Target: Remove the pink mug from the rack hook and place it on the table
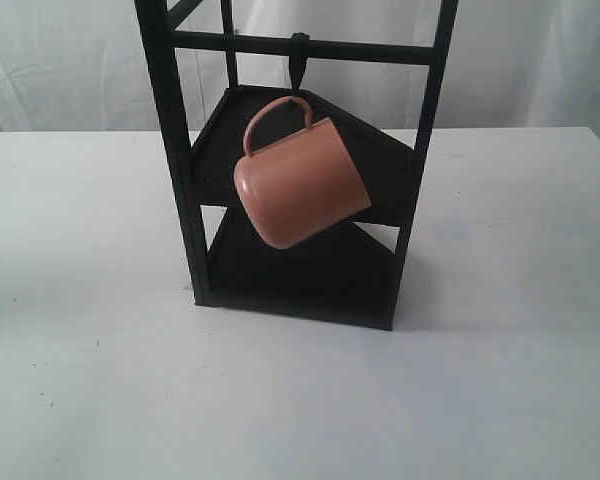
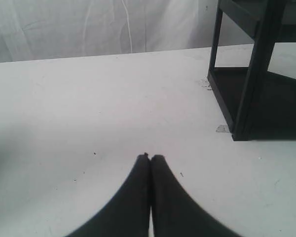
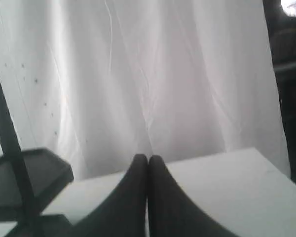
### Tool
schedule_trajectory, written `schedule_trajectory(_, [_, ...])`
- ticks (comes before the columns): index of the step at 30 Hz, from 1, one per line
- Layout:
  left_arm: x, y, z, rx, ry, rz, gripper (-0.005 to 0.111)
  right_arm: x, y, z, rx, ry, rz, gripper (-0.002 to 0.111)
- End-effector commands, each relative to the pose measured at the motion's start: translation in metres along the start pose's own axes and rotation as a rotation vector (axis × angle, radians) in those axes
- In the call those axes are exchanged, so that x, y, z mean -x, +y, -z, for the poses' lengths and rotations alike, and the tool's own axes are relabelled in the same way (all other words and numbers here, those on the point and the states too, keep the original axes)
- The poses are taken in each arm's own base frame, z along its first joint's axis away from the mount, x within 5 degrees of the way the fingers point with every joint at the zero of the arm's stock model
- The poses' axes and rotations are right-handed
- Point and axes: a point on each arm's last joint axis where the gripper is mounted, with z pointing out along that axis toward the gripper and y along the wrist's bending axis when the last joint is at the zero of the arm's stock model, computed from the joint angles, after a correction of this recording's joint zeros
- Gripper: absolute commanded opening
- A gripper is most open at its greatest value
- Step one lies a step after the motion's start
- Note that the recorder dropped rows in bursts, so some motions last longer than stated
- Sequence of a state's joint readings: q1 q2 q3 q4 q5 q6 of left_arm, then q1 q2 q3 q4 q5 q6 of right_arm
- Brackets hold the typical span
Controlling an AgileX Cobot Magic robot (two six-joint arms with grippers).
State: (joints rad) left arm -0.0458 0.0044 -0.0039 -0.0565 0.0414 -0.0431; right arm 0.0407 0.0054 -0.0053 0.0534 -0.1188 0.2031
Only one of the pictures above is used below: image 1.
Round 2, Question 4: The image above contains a pink ceramic mug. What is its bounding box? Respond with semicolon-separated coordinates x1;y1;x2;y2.
233;96;371;249

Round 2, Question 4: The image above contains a black plastic hook clip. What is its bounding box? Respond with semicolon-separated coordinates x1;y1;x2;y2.
288;32;310;97

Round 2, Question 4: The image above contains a black metal shelf rack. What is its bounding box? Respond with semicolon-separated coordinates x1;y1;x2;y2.
135;1;458;330

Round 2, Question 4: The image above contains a white backdrop curtain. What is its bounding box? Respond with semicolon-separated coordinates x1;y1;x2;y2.
0;1;600;138

